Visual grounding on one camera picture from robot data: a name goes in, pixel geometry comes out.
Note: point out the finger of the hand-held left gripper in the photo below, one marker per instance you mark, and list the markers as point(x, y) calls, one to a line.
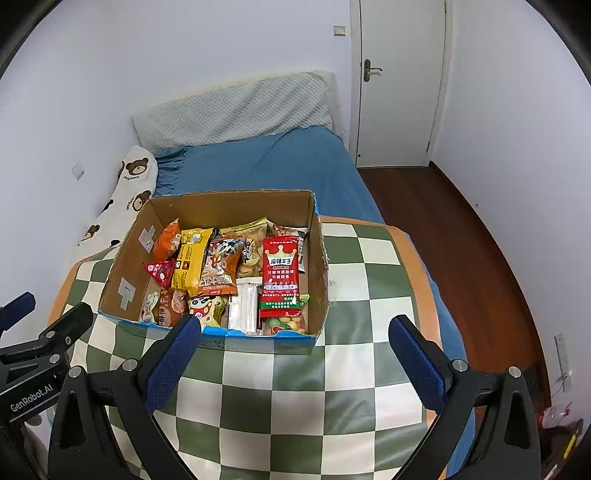
point(69, 323)
point(18, 309)

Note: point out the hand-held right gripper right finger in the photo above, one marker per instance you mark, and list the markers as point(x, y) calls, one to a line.
point(415, 364)

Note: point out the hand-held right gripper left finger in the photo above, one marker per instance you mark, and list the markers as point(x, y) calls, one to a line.
point(173, 355)

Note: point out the brown snack packet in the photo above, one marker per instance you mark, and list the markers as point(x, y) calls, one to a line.
point(171, 304)

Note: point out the small white snack packet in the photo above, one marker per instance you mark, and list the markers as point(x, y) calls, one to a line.
point(148, 309)

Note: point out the small red triangular packet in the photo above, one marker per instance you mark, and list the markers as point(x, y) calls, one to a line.
point(160, 273)

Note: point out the white clear snack packet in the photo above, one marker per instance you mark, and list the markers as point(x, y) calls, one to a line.
point(247, 309)

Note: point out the orange cartoon snack packet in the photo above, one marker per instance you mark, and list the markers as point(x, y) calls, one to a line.
point(219, 277)

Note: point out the orange-red snack packet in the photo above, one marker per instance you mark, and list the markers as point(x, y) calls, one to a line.
point(166, 242)

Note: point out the colourful candy packet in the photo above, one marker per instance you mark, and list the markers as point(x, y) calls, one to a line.
point(286, 325)

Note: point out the long red snack packet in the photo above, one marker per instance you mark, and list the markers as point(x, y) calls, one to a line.
point(279, 272)

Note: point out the slim dark snack bar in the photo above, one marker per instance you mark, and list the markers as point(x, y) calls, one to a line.
point(301, 254)

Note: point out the cardboard box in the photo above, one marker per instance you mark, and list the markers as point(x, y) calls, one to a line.
point(231, 205)

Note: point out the green checkered blanket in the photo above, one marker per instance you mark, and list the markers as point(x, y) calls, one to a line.
point(323, 392)

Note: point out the pale yellow snack packet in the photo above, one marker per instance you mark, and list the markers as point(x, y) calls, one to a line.
point(251, 258)

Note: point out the bear print pillow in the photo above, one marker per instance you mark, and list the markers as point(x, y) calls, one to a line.
point(134, 175)

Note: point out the clear cookie packet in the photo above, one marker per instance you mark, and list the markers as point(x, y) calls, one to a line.
point(281, 230)

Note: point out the dark low furniture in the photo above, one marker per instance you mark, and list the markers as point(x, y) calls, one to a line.
point(561, 457)

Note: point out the blue bed sheet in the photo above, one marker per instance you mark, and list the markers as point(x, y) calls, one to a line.
point(277, 161)

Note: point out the white textured pillow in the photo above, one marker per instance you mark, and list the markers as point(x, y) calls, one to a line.
point(240, 110)

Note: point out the white door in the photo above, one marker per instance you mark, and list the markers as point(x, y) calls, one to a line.
point(401, 92)

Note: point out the white wall socket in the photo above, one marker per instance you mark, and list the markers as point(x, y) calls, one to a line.
point(562, 360)

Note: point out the white wall switch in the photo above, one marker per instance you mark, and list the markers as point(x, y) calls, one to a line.
point(339, 30)
point(78, 171)

